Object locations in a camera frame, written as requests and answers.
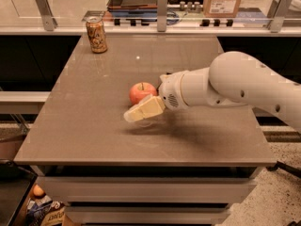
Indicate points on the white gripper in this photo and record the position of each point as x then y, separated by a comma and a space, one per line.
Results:
168, 90

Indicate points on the red apple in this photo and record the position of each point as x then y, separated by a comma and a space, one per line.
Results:
140, 90

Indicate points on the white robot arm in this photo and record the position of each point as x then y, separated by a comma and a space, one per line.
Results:
232, 79

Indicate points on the orange soda can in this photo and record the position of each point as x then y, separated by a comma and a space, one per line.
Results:
96, 34

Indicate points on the upper white drawer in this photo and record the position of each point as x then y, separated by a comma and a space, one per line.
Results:
181, 190

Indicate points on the white drawer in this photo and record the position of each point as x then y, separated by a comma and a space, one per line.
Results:
156, 215
181, 190

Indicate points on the cardboard box with label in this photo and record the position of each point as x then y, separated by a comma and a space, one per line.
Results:
221, 8

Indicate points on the lower white drawer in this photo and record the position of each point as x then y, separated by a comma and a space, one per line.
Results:
156, 215

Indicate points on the small orange fruit in bin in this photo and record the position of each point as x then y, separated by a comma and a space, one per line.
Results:
38, 192

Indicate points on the snack bag in bin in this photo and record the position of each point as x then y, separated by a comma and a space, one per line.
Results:
44, 212

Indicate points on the black bin at left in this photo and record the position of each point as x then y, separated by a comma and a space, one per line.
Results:
15, 183

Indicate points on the middle metal rail bracket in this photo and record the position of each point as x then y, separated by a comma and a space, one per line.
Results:
161, 15

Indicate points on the metal rail bracket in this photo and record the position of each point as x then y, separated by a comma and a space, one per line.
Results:
161, 15
48, 19
277, 13

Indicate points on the left metal rail bracket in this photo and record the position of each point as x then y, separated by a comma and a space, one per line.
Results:
48, 19

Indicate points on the right metal rail bracket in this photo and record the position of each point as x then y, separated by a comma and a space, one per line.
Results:
277, 13

